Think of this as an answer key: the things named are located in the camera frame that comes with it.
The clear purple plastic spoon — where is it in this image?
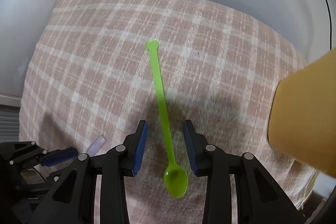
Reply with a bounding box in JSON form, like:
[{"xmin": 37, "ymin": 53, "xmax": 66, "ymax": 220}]
[{"xmin": 86, "ymin": 136, "xmax": 106, "ymax": 157}]

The green plastic spoon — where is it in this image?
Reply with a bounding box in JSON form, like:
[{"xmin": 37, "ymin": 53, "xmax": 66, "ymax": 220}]
[{"xmin": 146, "ymin": 40, "xmax": 189, "ymax": 198}]

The yellow plastic utensil cup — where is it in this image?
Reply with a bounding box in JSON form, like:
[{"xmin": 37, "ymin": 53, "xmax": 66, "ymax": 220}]
[{"xmin": 268, "ymin": 50, "xmax": 336, "ymax": 177}]

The pink plaid cloth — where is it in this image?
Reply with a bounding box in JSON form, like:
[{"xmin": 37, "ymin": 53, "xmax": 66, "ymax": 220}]
[{"xmin": 19, "ymin": 0, "xmax": 317, "ymax": 223}]

